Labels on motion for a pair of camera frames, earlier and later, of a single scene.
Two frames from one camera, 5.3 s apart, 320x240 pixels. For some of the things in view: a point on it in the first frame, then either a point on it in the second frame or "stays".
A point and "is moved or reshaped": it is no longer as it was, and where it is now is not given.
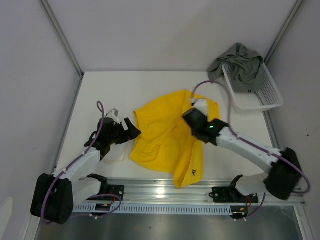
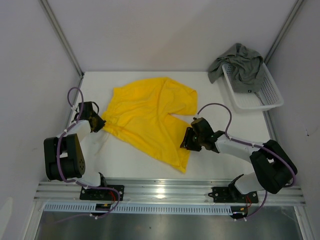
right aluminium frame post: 295,8 stays
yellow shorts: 166,141 is moved or reshaped
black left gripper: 131,134 -> 101,123
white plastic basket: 266,96 stays
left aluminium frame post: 56,26 stays
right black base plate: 231,195 stays
